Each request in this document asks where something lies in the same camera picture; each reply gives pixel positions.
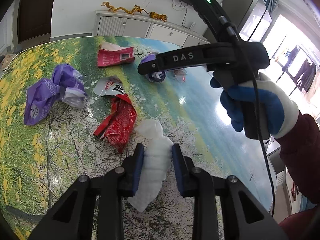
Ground white tissue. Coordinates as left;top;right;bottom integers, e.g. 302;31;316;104
127;119;173;212

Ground dark red sleeve forearm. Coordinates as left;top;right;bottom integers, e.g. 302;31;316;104
276;114;319;239

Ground blue white gloved hand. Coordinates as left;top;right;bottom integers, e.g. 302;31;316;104
220;73;302;139

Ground grey refrigerator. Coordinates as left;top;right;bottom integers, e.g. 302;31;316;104
216;0;272;42

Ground purple white crumpled wrapper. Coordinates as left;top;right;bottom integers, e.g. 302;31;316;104
145;63;187;83

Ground blue curtain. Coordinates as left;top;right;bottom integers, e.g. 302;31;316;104
263;0;278;15

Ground hanging dark clothes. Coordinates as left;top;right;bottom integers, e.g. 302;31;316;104
277;45;317;96

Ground golden tiger ornament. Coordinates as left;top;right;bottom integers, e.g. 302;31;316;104
149;12;168;22

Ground red snack wrapper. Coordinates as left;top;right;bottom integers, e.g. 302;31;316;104
93;76;137;154

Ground white tv cabinet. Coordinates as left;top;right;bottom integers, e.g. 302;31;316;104
93;10;209;47

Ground golden dragon ornament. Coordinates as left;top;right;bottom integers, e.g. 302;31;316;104
101;2;148;15

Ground pink red paper box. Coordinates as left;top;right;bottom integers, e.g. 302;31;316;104
97;42;135;68

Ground purple crumpled plastic bag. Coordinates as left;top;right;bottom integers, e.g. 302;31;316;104
23;63;87;126

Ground dark brown door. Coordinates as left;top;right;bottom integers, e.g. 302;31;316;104
17;0;54;42

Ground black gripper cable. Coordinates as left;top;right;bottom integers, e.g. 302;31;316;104
218;16;276;217

